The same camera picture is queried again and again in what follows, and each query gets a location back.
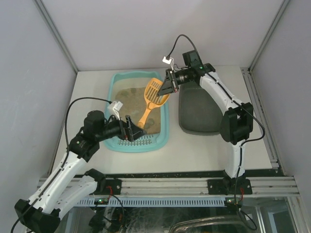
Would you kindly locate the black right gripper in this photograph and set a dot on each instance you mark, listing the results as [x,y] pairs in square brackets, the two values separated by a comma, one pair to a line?
[171,80]

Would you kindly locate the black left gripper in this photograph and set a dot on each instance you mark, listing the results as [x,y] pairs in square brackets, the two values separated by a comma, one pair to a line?
[129,129]

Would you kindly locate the orange plastic litter scoop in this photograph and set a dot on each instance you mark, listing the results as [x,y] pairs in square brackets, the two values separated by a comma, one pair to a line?
[152,99]

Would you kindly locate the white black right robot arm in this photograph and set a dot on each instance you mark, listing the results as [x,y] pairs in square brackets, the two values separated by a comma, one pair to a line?
[237,120]

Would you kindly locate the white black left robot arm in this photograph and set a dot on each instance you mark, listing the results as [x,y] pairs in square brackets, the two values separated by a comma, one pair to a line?
[43,211]

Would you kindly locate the teal plastic litter box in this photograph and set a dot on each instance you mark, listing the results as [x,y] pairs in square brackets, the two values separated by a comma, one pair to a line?
[134,105]

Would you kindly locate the dark grey plastic bin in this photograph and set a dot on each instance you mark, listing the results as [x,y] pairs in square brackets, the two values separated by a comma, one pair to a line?
[198,113]

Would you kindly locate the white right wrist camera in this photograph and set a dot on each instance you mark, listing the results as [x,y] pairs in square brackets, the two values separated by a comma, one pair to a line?
[168,60]

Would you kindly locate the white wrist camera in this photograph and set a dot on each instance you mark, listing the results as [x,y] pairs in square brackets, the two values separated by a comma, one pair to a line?
[114,109]
[168,60]

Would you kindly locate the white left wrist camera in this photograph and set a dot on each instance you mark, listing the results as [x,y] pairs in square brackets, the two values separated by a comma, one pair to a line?
[114,109]

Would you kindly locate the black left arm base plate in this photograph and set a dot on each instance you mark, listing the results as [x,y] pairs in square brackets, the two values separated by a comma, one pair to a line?
[109,186]

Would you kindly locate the blue slotted cable duct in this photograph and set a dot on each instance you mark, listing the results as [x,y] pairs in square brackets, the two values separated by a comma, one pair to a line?
[153,202]

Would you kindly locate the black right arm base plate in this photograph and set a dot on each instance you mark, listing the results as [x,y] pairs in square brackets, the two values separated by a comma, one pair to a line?
[229,187]

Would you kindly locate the aluminium mounting rail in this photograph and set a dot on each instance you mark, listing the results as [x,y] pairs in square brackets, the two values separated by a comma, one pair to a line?
[197,187]

